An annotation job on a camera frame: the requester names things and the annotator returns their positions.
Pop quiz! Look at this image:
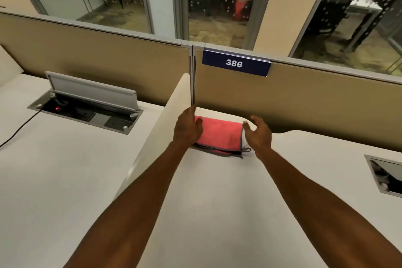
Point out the red folded cloth grey edge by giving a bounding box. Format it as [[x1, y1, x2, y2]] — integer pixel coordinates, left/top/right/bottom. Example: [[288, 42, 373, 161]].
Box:
[[191, 116, 252, 159]]

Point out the person's left hand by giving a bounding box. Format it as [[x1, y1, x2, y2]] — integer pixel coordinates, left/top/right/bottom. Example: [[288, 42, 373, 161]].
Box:
[[173, 106, 204, 149]]

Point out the grey desk cable box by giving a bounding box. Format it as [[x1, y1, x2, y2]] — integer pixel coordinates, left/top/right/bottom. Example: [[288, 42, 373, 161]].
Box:
[[364, 154, 402, 199]]

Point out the person's left forearm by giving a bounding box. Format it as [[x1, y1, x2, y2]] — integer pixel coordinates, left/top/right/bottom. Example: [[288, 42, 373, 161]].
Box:
[[63, 141, 193, 268]]

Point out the white desk side divider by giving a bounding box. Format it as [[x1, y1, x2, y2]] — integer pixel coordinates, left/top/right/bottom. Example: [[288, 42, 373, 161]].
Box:
[[112, 73, 192, 203]]

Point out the glass door grey frame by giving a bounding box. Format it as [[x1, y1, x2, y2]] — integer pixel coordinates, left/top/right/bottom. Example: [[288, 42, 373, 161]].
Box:
[[171, 0, 281, 51]]

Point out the beige partition panel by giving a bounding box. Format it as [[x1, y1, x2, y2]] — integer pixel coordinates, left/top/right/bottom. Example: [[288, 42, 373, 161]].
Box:
[[0, 11, 193, 116], [192, 45, 402, 168]]

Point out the blue number sign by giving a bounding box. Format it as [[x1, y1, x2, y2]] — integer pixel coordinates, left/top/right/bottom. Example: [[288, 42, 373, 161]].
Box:
[[202, 49, 272, 77]]

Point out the white table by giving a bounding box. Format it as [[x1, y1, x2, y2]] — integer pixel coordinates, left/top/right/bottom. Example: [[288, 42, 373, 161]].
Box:
[[339, 0, 384, 58]]

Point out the person's right forearm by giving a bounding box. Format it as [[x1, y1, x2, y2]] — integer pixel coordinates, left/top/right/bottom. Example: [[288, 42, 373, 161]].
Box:
[[254, 148, 402, 268]]

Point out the black office chair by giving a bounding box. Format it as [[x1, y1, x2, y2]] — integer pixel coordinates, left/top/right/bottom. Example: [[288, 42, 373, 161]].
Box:
[[301, 0, 357, 53]]

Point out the person's right hand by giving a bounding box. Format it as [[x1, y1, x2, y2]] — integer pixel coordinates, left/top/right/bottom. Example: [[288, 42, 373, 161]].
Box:
[[242, 115, 273, 160]]

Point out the red bag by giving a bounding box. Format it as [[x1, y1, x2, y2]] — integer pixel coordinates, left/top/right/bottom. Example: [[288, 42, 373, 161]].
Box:
[[233, 0, 254, 22]]

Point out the grey desk cable box open lid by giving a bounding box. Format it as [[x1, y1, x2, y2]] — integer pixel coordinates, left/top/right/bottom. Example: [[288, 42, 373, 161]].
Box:
[[27, 71, 144, 135]]

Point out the black power cable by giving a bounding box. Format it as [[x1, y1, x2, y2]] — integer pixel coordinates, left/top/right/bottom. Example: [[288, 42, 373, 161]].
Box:
[[0, 108, 43, 149]]

